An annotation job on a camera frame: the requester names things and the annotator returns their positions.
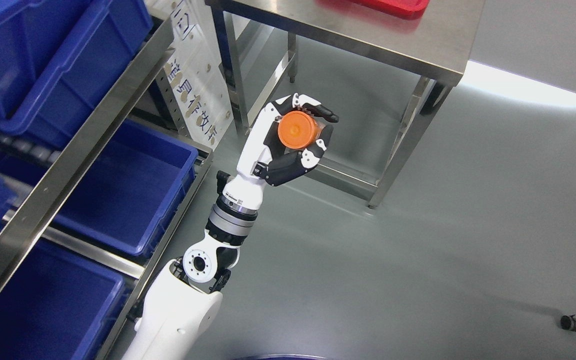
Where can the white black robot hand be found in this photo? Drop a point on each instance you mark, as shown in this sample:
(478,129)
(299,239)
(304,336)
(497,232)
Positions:
(266,160)

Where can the orange cylindrical capacitor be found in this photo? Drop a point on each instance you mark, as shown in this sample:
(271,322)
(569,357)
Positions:
(298,130)

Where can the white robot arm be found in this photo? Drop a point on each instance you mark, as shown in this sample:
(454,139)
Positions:
(186,295)

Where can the metal shelf rack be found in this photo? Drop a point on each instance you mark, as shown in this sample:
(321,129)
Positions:
(32,220)

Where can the white sign board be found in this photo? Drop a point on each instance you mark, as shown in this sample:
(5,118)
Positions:
(193,86)

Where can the blue bin lower middle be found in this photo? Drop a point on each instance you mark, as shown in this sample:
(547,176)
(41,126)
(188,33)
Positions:
(130,193)

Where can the stainless steel table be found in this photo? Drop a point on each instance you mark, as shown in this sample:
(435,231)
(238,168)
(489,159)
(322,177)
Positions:
(436,46)

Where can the red tray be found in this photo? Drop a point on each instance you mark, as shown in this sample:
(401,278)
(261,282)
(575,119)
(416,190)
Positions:
(404,9)

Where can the blue bin top middle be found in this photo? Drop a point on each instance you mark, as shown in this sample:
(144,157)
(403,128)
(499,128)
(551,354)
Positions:
(86,65)

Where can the blue bin upper left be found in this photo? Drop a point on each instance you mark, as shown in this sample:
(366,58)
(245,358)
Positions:
(31,31)

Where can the blue bin lower right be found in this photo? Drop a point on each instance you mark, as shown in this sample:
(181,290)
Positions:
(59,305)

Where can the caster wheel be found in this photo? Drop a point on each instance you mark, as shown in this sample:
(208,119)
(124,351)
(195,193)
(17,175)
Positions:
(568,323)

